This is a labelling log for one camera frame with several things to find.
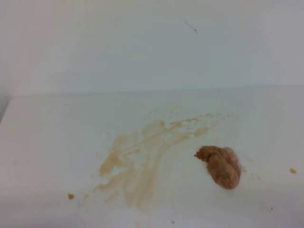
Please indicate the pink coffee-stained rag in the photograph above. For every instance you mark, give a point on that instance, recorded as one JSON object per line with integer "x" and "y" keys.
{"x": 222, "y": 164}

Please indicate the brown coffee stain puddle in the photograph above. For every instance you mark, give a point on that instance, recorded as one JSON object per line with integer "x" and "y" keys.
{"x": 144, "y": 168}

